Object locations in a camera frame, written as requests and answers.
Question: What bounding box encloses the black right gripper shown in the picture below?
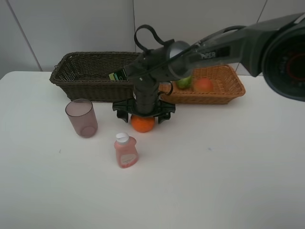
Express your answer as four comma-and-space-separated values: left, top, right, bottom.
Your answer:
112, 82, 176, 124

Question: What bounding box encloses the orange fruit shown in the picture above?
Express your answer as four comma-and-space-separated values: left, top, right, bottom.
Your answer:
131, 115, 155, 133

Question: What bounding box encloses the pink liquid bottle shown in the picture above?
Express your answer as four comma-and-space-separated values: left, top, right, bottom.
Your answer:
114, 133, 139, 168

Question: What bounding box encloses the dark green pump bottle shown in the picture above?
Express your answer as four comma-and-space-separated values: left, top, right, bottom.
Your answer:
109, 68, 128, 81

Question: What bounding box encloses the green mango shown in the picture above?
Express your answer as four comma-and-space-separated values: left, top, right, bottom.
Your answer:
175, 75, 193, 90

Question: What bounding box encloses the translucent purple plastic cup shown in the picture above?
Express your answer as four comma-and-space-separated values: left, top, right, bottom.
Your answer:
65, 99, 98, 138

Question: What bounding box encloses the red yellow peach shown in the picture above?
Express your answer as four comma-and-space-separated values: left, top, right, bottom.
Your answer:
193, 78, 214, 93

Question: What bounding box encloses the dark brown wicker basket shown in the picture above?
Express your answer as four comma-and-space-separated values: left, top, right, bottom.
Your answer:
50, 52, 139, 103

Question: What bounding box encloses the orange wicker basket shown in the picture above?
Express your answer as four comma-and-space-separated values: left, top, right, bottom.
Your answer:
159, 65, 245, 104

